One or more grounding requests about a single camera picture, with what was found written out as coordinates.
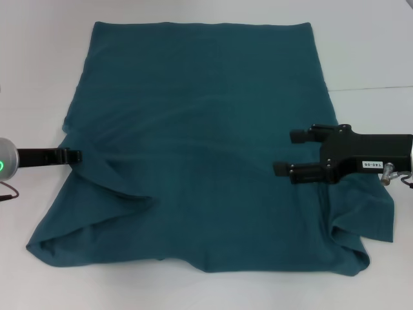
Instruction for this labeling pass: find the dark right gripper cable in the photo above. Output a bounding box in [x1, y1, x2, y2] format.
[379, 161, 413, 189]

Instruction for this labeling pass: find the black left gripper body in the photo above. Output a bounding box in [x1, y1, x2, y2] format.
[15, 147, 64, 167]

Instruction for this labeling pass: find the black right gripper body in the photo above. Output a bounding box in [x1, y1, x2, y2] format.
[318, 123, 413, 185]

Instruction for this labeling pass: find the dark left gripper cable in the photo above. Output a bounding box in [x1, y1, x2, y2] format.
[0, 180, 20, 203]

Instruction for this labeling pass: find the dark gripper cable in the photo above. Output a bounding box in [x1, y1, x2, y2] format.
[379, 161, 413, 189]
[0, 180, 20, 203]

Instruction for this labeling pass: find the teal blue shirt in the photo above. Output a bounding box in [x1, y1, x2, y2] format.
[25, 21, 396, 279]

